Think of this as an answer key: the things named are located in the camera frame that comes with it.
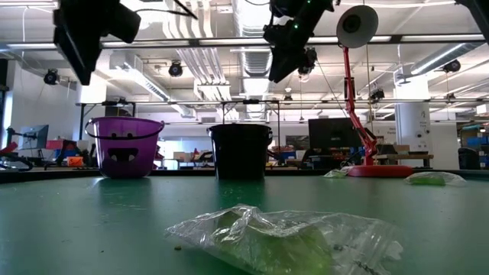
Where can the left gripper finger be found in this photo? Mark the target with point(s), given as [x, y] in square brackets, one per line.
[82, 57]

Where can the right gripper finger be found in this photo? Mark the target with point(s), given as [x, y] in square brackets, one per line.
[284, 61]

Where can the clear bag red candy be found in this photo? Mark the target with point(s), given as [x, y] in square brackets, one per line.
[333, 174]

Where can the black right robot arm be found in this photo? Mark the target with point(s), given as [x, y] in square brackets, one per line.
[302, 7]

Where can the black ceiling spotlight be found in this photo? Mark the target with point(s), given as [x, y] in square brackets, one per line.
[51, 76]
[308, 61]
[175, 68]
[376, 94]
[452, 65]

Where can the black computer monitor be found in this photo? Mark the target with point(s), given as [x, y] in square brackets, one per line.
[332, 133]

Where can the grey computer monitor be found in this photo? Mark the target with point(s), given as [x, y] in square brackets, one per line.
[34, 136]

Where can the black plastic bucket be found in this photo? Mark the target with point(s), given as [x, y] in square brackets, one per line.
[240, 153]

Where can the orange box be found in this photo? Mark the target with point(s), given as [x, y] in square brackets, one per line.
[74, 161]

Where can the purple plastic bucket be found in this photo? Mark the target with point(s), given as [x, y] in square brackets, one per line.
[126, 170]

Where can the dark workshop equipment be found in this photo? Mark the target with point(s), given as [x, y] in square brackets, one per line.
[15, 162]

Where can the white round pillar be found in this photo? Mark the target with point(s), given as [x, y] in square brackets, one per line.
[414, 122]

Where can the red desk lamp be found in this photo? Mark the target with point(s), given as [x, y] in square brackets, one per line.
[382, 171]

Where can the wooden background table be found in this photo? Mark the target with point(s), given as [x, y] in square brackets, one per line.
[405, 156]

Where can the black trash bin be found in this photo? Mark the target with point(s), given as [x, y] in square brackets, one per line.
[469, 158]

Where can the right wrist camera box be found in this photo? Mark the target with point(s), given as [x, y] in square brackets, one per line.
[274, 35]

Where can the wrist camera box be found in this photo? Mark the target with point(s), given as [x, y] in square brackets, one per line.
[274, 35]
[126, 23]

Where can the silver ventilation duct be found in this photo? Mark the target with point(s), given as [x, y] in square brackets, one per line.
[255, 65]
[439, 60]

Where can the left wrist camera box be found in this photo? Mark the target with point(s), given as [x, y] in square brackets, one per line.
[126, 23]

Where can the black frame strut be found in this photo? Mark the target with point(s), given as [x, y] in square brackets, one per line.
[479, 13]

